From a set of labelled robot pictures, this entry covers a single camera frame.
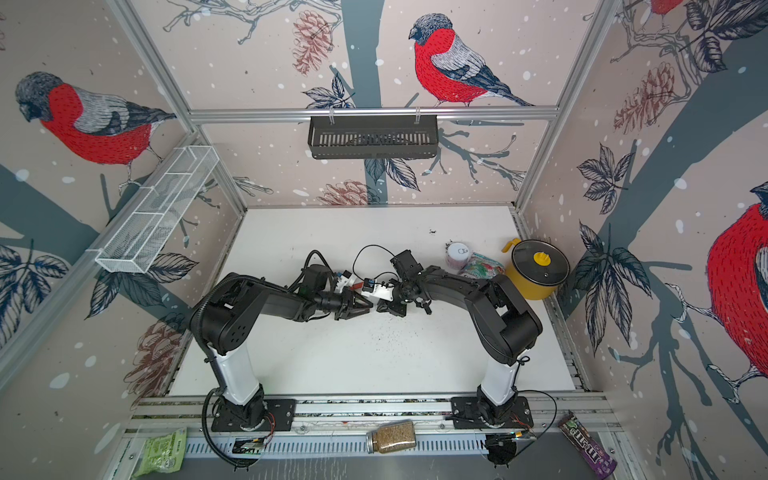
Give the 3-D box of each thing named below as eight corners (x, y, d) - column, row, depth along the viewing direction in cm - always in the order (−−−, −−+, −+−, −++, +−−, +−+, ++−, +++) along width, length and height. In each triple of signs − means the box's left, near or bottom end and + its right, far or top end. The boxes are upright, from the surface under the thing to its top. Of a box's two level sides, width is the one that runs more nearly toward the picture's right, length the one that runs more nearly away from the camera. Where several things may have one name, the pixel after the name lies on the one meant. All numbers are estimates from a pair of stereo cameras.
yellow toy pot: (507, 300, 95) (521, 277, 85) (495, 256, 107) (505, 231, 96) (560, 299, 95) (581, 277, 85) (542, 256, 107) (559, 231, 96)
